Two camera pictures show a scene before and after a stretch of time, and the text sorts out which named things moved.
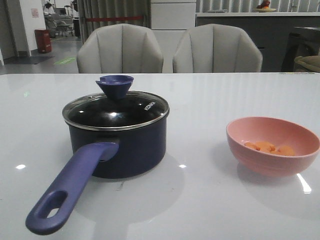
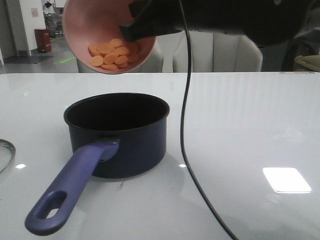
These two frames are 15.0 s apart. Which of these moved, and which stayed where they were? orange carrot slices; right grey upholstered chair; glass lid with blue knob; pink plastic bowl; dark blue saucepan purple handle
Moved: orange carrot slices; pink plastic bowl; glass lid with blue knob
Stayed: right grey upholstered chair; dark blue saucepan purple handle
